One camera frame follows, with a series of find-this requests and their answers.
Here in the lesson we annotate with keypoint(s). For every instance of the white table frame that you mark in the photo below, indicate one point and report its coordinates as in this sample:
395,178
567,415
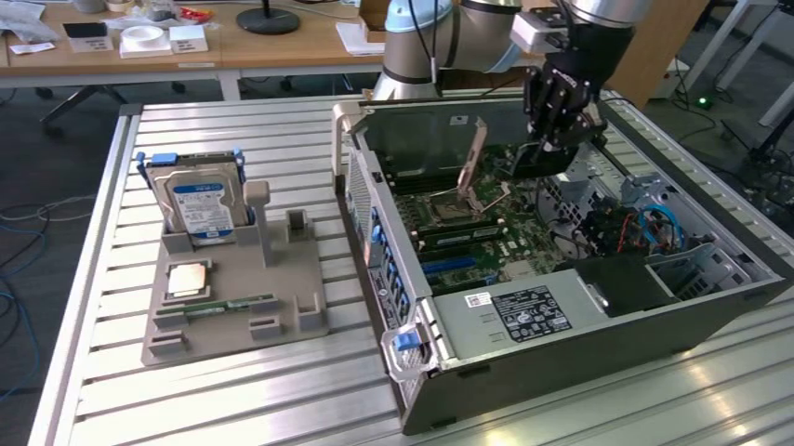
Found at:
747,42

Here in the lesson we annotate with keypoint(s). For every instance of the black graphics card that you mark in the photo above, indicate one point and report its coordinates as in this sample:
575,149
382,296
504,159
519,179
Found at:
546,165

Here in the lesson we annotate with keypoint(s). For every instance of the black lamp base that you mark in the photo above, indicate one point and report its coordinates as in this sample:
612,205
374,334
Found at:
267,21

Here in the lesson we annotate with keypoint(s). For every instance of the blue case latch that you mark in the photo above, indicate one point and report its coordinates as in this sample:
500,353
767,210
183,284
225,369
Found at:
406,343

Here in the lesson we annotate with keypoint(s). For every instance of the white paper card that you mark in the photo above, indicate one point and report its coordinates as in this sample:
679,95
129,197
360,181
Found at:
31,48

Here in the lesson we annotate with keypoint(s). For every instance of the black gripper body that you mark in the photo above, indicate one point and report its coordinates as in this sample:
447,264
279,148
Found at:
583,60

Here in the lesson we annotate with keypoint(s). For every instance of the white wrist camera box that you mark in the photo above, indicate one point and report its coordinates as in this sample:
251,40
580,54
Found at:
534,30

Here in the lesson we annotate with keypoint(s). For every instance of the wooden desk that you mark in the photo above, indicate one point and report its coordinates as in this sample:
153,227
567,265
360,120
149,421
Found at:
93,62

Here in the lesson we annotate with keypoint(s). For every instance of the grey parts rack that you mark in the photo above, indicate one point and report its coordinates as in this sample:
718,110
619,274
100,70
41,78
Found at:
241,274

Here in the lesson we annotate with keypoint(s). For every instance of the black RAM slot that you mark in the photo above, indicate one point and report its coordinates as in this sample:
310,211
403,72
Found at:
428,179

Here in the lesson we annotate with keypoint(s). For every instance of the black chair base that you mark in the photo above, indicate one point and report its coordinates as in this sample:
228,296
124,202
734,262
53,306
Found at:
75,100

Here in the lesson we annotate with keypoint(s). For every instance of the stack of white papers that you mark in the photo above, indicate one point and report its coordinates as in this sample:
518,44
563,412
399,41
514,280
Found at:
356,39

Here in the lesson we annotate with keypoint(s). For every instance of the white box with black top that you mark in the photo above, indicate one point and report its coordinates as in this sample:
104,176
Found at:
89,42

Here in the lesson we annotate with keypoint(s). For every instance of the white tape roll on box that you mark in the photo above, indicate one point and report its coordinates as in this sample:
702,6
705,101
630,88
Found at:
145,42

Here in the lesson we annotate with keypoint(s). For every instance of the wooden cabinet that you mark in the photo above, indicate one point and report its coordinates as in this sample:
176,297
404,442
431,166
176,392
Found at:
658,46

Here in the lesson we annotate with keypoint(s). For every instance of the grey power supply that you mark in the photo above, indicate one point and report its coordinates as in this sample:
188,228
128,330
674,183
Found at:
515,311

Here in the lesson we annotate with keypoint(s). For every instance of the white switch box red button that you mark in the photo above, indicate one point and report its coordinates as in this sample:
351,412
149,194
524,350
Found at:
672,83

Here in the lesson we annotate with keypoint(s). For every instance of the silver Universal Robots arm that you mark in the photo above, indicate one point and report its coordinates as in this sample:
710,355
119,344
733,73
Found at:
410,56

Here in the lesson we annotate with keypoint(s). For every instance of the brown cardboard box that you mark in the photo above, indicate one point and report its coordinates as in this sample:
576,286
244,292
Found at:
372,14

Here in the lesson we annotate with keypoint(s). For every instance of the metal drive cage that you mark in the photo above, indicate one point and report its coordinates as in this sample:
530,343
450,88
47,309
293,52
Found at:
576,200

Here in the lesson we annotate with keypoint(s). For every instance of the green motherboard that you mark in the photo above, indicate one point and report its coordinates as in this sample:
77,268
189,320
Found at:
527,241

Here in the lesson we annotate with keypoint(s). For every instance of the metal socket cover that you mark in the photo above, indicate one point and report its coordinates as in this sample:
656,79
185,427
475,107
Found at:
496,195

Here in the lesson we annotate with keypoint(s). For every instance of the metal disk bay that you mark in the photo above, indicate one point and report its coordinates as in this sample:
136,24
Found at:
707,265

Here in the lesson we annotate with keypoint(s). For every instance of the crumpled plastic bag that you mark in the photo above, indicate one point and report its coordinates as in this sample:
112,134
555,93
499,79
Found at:
24,21

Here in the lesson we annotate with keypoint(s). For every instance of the copper coloured CPU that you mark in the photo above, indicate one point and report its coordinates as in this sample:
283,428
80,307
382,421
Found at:
188,279

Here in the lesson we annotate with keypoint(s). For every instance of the CPU socket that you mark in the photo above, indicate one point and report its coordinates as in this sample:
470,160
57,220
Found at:
443,211

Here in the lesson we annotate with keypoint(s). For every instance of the plain white box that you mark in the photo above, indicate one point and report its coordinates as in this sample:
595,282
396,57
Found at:
185,39

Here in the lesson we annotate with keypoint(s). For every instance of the red small item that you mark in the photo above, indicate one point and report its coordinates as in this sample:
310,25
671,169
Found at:
193,14

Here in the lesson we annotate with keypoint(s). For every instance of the blue expansion slot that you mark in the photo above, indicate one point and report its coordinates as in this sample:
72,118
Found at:
452,265

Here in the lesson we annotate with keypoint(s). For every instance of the hard disk with blue carrier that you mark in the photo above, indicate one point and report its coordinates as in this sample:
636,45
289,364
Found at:
199,204

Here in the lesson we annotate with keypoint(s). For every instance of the open dark PC case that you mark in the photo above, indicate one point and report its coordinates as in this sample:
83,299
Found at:
558,385

